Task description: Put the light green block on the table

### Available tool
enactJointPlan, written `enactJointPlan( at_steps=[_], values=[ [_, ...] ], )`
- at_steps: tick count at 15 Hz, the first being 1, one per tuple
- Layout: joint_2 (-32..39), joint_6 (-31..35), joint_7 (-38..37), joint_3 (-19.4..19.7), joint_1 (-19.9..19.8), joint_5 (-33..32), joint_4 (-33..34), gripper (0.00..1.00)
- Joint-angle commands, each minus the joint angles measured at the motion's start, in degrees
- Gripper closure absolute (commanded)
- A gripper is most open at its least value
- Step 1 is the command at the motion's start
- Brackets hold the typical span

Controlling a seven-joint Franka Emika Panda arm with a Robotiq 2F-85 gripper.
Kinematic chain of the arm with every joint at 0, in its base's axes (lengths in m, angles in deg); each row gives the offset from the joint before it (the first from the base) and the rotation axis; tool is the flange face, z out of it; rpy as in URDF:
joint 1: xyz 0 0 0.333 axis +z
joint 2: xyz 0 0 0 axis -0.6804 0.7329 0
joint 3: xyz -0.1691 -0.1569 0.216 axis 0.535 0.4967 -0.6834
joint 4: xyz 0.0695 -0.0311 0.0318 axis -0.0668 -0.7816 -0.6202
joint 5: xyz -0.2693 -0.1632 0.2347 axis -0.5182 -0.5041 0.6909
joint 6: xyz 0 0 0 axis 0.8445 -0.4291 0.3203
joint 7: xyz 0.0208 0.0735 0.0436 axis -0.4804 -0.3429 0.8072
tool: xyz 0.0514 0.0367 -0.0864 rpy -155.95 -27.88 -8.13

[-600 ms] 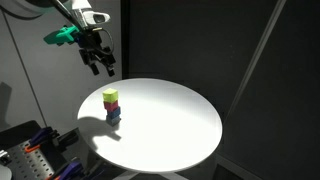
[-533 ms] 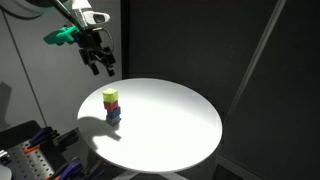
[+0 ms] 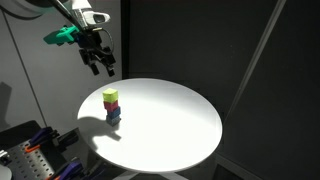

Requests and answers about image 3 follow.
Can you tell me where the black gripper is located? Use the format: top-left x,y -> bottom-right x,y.
76,30 -> 117,78

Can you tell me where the light green block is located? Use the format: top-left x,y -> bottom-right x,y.
102,87 -> 120,104

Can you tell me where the magenta block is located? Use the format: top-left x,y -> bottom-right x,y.
103,100 -> 120,113

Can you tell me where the blue block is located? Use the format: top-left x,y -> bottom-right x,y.
106,106 -> 122,120

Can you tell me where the grey block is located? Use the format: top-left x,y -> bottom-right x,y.
105,114 -> 122,127

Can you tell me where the round white table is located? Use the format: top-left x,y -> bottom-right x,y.
76,77 -> 224,174

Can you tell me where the purple clamp with orange tip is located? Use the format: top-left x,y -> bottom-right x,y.
24,126 -> 61,154
46,158 -> 85,180

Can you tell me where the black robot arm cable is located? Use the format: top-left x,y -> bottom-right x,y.
49,0 -> 115,57

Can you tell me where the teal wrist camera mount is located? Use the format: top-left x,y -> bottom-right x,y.
42,25 -> 81,47

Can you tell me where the thin grey wall cable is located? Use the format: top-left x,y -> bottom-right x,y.
0,5 -> 48,128

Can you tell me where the grey diagonal frame bar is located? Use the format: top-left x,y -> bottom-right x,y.
225,0 -> 288,125

